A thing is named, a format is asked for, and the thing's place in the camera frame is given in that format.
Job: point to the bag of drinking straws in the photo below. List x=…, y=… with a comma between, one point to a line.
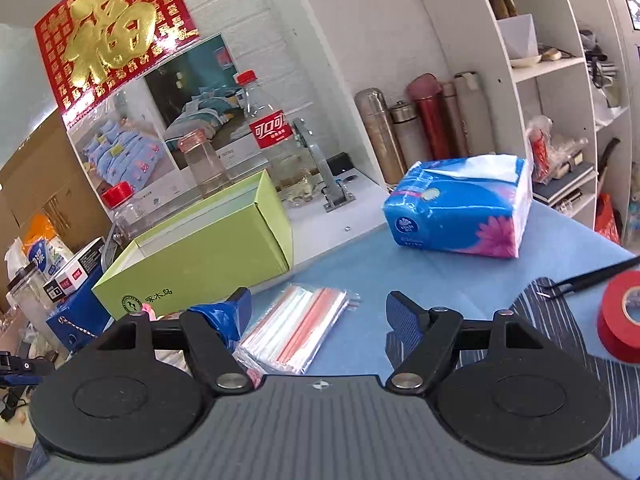
x=300, y=325

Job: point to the green cardboard box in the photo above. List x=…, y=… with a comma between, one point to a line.
x=210, y=255

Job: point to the white base board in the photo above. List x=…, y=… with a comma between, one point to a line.
x=325, y=230

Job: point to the stack of notebooks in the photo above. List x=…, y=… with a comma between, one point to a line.
x=565, y=185

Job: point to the red tape roll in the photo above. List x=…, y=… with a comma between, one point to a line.
x=612, y=325

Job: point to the white plant pot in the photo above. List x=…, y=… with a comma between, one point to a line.
x=520, y=35

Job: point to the dark blue striped cloth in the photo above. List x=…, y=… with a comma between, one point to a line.
x=560, y=325

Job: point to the white shelf unit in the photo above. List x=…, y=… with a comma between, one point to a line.
x=497, y=70

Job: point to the red thermos flask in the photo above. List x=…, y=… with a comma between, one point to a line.
x=432, y=120

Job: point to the brown cardboard box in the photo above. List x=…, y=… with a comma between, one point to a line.
x=40, y=185

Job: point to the plastic cola bottle red label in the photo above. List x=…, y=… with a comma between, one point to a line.
x=270, y=130

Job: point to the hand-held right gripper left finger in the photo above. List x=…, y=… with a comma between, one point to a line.
x=244, y=307

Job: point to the rose gold thermos flask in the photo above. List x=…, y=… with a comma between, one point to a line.
x=454, y=120

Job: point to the orange packet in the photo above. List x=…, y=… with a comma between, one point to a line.
x=40, y=227

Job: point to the black and white small box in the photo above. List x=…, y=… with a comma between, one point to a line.
x=80, y=265

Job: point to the glass jar pink lid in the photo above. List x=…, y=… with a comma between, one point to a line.
x=202, y=165

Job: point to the clear plastic jar red lid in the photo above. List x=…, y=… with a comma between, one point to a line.
x=117, y=195

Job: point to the black tweezers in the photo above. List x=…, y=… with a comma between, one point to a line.
x=595, y=277

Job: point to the red packet in clear bag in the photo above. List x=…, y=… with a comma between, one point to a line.
x=540, y=145

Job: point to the red plastic bag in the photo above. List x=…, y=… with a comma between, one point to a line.
x=607, y=220

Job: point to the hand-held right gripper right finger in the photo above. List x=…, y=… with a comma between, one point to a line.
x=404, y=317

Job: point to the clear plastic container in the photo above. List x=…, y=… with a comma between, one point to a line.
x=25, y=300

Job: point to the blue table mat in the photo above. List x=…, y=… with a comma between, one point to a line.
x=360, y=270

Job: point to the small black block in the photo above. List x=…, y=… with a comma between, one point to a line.
x=341, y=164

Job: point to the red and gold wall calendar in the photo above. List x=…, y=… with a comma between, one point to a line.
x=110, y=25

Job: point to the blue and white packet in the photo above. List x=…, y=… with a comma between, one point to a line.
x=40, y=257

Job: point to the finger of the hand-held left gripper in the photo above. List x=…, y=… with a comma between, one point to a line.
x=20, y=369

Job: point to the blue machine box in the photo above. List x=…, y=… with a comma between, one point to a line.
x=75, y=320

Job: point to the grey steel thermos flask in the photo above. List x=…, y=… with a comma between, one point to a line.
x=412, y=135

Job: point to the blue tissue pack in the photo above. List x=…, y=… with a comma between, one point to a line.
x=440, y=215

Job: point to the beige thermos flask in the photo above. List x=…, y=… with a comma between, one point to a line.
x=475, y=115

